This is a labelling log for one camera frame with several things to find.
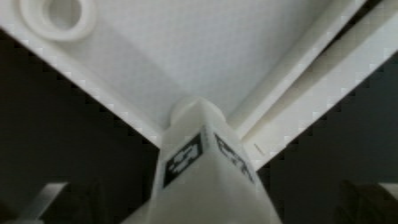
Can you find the white U-shaped fence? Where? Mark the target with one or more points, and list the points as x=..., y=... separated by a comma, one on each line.
x=337, y=73

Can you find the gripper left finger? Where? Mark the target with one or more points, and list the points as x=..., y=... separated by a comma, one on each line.
x=69, y=204

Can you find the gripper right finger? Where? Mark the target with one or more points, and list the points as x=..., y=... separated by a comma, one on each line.
x=367, y=204

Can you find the white desk tabletop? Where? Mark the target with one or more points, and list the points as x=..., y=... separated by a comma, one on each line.
x=152, y=50

